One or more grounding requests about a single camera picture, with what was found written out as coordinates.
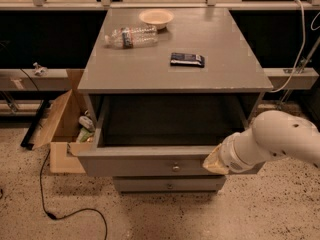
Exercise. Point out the brass top drawer knob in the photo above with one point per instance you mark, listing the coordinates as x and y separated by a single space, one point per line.
176 167

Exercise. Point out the grey drawer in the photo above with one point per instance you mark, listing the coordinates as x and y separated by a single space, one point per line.
145 135
159 184

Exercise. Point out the yellowish foam-covered gripper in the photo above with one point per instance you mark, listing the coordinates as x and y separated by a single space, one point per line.
230 157

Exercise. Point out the cream ceramic bowl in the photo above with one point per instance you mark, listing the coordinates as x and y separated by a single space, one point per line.
157 17

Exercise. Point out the grey lower drawer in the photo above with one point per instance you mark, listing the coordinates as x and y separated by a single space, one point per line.
159 184

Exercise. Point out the white item in box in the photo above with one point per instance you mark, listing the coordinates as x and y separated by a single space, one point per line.
87 123

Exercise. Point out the grey wooden cabinet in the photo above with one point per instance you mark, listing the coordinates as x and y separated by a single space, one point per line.
230 66

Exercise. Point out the small clear object on rail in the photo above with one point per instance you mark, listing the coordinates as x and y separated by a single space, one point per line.
39 70

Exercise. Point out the green item in box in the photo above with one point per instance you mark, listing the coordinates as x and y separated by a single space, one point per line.
84 135

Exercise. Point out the grey top drawer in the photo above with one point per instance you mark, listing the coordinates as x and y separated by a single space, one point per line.
145 135

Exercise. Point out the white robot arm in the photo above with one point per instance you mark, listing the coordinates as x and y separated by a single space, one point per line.
272 135

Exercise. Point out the clear plastic water bottle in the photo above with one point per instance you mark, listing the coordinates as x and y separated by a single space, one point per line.
132 37

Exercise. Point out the lower drawer knob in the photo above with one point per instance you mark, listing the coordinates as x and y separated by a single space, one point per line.
170 186

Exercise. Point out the open cardboard box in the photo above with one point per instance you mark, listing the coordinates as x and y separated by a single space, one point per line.
61 129

